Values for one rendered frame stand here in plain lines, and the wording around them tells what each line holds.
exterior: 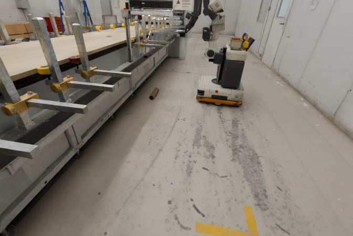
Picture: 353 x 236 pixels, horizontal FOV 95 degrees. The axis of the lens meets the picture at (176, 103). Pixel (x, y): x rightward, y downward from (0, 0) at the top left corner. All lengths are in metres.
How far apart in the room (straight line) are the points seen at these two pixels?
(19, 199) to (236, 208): 1.42
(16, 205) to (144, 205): 0.77
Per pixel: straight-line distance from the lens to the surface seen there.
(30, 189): 1.54
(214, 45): 2.43
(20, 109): 1.01
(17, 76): 1.20
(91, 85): 1.07
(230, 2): 11.20
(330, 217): 1.76
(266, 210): 1.53
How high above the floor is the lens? 1.21
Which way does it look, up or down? 29 degrees down
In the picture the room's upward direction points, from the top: 2 degrees clockwise
